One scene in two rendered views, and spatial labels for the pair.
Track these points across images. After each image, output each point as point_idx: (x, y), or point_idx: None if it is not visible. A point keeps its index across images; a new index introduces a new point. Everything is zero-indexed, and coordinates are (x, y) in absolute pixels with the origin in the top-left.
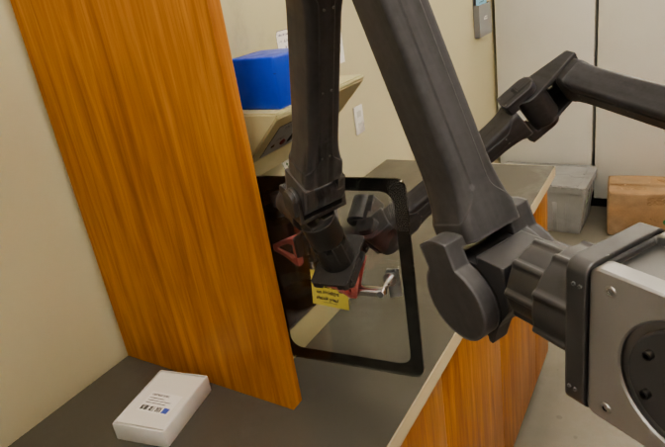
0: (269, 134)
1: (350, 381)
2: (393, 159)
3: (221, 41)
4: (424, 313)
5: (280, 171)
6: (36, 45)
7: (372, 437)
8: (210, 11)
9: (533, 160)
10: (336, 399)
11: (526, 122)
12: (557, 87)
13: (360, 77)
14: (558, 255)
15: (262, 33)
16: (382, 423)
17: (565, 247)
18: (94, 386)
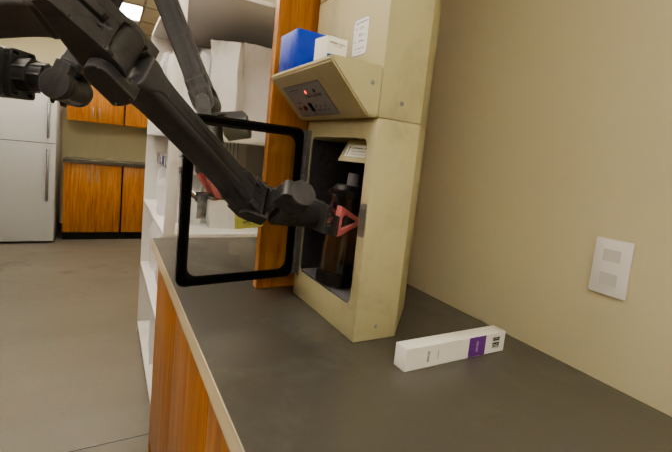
0: (281, 91)
1: (241, 300)
2: None
3: (275, 28)
4: (256, 354)
5: (344, 150)
6: None
7: (188, 288)
8: (275, 12)
9: None
10: (235, 293)
11: (129, 81)
12: (88, 24)
13: (327, 57)
14: (39, 61)
15: (346, 23)
16: (189, 293)
17: (37, 63)
18: None
